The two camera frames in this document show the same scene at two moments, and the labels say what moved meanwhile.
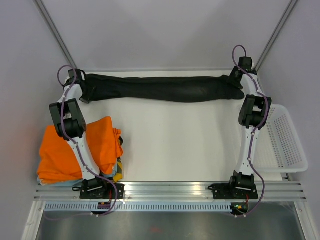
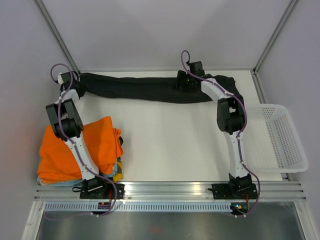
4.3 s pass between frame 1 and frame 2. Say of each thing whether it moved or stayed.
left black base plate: stayed
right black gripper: moved
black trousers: stayed
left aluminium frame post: stayed
